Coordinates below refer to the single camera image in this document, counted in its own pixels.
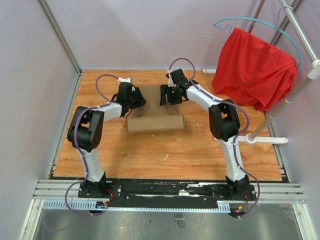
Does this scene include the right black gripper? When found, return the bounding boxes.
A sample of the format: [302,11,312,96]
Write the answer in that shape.
[159,85,182,107]

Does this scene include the brown cardboard box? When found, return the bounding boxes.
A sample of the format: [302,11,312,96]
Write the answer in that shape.
[126,85,185,133]

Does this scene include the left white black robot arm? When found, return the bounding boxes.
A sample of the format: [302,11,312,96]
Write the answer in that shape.
[67,82,147,198]

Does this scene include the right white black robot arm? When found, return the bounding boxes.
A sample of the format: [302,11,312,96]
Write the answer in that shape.
[159,69,256,200]

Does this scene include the teal clothes hanger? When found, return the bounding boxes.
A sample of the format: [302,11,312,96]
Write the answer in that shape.
[212,6,303,70]

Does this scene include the red cloth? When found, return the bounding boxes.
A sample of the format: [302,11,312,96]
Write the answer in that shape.
[211,27,299,112]

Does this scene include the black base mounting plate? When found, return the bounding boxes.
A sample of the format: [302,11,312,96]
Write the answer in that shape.
[62,178,264,212]

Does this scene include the white metal clothes rack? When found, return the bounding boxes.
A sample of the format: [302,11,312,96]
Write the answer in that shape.
[202,0,320,146]

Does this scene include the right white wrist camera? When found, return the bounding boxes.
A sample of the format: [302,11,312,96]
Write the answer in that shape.
[166,69,177,88]

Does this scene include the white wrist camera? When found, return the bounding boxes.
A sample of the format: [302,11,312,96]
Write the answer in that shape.
[166,69,177,88]
[117,77,133,86]

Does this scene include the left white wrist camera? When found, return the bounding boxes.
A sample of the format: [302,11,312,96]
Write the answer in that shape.
[117,77,133,86]

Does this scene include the aluminium frame rail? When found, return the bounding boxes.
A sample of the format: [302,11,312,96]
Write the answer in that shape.
[32,179,305,203]

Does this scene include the grey slotted cable duct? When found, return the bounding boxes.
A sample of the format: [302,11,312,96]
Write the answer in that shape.
[42,199,231,214]

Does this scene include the aluminium corner post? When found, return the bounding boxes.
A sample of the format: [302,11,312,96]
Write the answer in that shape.
[37,0,83,75]

